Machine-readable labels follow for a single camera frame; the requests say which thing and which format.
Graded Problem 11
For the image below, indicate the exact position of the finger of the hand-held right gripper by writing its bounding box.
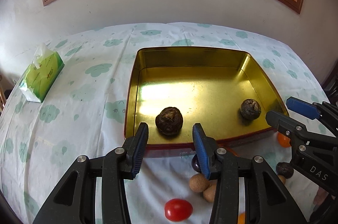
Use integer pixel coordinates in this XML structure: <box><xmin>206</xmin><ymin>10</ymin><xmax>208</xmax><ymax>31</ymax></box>
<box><xmin>286</xmin><ymin>96</ymin><xmax>338</xmax><ymax>137</ymax></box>
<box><xmin>265</xmin><ymin>111</ymin><xmax>338</xmax><ymax>147</ymax></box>

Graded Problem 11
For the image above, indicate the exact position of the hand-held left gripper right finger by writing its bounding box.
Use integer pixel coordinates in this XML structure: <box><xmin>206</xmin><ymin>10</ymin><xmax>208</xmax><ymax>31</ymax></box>
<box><xmin>192</xmin><ymin>123</ymin><xmax>308</xmax><ymax>224</ymax></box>

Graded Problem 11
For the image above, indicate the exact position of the red and gold tin box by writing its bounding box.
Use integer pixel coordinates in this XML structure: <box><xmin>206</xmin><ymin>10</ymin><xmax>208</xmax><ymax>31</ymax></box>
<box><xmin>124</xmin><ymin>46</ymin><xmax>290</xmax><ymax>152</ymax></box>

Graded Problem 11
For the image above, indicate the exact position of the red cherry tomato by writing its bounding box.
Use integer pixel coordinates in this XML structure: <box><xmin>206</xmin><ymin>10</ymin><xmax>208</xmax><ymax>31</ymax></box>
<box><xmin>164</xmin><ymin>198</ymin><xmax>193</xmax><ymax>222</ymax></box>

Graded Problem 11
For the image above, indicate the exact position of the dark cherry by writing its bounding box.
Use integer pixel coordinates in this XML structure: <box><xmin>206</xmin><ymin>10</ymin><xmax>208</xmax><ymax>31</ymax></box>
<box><xmin>191</xmin><ymin>155</ymin><xmax>204</xmax><ymax>171</ymax></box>

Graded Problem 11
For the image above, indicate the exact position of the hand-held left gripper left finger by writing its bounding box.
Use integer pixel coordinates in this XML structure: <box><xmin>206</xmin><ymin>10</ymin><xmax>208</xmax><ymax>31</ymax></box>
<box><xmin>33</xmin><ymin>122</ymin><xmax>150</xmax><ymax>224</ymax></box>

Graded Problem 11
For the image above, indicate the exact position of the dark wrinkled round fruit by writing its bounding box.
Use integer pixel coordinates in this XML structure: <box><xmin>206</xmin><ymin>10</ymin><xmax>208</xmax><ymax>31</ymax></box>
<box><xmin>240</xmin><ymin>99</ymin><xmax>262</xmax><ymax>120</ymax></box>
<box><xmin>155</xmin><ymin>107</ymin><xmax>183</xmax><ymax>136</ymax></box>
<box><xmin>276</xmin><ymin>162</ymin><xmax>294</xmax><ymax>177</ymax></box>

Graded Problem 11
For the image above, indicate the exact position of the green tissue pack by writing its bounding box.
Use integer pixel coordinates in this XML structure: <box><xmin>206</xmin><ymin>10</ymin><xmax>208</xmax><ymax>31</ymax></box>
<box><xmin>18</xmin><ymin>43</ymin><xmax>65</xmax><ymax>103</ymax></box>

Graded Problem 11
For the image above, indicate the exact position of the person's right hand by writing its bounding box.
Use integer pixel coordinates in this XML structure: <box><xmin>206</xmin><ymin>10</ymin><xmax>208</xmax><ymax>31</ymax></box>
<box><xmin>314</xmin><ymin>186</ymin><xmax>330</xmax><ymax>211</ymax></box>

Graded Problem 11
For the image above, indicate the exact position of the white cloud print tablecloth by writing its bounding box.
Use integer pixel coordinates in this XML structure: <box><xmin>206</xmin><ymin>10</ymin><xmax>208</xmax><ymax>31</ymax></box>
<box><xmin>0</xmin><ymin>22</ymin><xmax>336</xmax><ymax>224</ymax></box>

